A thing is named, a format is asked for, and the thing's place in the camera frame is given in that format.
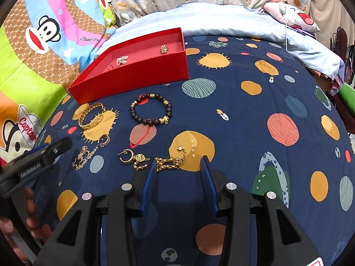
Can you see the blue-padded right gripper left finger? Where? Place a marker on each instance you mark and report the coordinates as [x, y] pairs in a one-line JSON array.
[[148, 186]]

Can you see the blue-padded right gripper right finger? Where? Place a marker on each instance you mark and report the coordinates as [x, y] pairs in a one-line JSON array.
[[208, 182]]

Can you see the gold hoop earring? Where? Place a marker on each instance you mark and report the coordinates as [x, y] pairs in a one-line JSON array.
[[126, 156], [104, 140]]

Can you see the gold pendant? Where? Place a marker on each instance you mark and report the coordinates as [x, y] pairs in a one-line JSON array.
[[164, 49]]

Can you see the red jewelry box tray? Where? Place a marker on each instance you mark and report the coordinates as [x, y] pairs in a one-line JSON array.
[[133, 64]]

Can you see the left human hand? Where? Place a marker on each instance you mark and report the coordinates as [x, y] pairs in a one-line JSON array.
[[18, 218]]

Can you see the navy planet print cushion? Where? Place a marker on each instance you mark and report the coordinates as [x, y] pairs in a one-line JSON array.
[[253, 110]]

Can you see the light blue pillow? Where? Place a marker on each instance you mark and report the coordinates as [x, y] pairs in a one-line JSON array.
[[197, 19]]

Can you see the colourful monkey cartoon blanket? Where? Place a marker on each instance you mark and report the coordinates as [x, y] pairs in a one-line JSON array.
[[45, 45]]

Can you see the green plush object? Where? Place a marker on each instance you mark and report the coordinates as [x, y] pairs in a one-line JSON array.
[[347, 93]]

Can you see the pink white plush toy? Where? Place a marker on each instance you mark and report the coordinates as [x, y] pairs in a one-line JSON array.
[[291, 16]]

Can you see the beige curtain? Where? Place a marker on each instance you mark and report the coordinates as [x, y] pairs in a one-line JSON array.
[[329, 15]]

